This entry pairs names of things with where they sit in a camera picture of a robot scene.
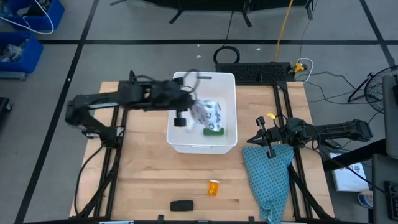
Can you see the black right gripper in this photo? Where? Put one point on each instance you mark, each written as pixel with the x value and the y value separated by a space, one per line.
pixel 278 135

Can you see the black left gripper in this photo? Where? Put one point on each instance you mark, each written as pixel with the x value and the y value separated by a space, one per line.
pixel 166 96

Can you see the white cross-patterned pouch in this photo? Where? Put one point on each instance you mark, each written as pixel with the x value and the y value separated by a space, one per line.
pixel 208 113

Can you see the green bandage roll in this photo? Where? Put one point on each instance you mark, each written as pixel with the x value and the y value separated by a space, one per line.
pixel 214 131

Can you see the orange pill bottle white cap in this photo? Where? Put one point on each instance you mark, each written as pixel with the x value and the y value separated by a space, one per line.
pixel 213 188

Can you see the black bandage roll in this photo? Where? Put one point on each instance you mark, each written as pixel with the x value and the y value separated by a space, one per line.
pixel 182 205

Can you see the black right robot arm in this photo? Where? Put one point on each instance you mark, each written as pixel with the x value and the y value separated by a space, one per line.
pixel 335 130

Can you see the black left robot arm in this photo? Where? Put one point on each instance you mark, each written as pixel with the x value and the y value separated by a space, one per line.
pixel 102 99

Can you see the white perforated plastic basket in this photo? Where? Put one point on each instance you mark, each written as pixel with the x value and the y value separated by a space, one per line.
pixel 202 146

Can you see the blue plastic bin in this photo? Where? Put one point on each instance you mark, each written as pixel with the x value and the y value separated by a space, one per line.
pixel 29 59
pixel 46 15

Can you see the teal flower-patterned cloth pack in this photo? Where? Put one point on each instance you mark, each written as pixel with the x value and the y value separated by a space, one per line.
pixel 267 180

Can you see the black perforated case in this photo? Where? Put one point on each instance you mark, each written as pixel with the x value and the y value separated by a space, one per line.
pixel 255 73

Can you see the yellow power plug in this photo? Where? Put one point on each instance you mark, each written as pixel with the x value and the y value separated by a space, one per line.
pixel 299 67

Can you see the white paper box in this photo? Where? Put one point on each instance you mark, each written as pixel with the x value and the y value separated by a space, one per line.
pixel 349 174

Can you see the black partition panel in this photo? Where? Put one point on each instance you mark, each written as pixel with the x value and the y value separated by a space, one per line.
pixel 233 3

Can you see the black floor fan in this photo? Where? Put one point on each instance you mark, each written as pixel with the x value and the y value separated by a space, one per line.
pixel 377 90

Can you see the silver metal bar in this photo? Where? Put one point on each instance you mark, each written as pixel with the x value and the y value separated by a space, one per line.
pixel 116 222

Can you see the black keyboard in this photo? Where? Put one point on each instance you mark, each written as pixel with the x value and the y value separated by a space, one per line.
pixel 391 202

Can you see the black aluminium table frame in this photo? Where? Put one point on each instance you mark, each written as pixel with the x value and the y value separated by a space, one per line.
pixel 286 109

